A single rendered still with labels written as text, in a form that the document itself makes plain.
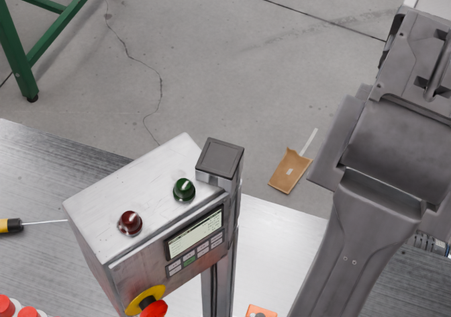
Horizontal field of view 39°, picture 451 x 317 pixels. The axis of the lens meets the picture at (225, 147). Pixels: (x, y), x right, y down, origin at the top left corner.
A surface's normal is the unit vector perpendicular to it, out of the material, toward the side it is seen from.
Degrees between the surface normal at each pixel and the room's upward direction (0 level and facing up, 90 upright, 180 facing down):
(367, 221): 48
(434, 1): 0
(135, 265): 90
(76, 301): 0
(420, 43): 8
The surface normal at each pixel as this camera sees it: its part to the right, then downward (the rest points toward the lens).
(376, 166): -0.39, 0.61
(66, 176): 0.01, -0.54
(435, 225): -0.26, 0.22
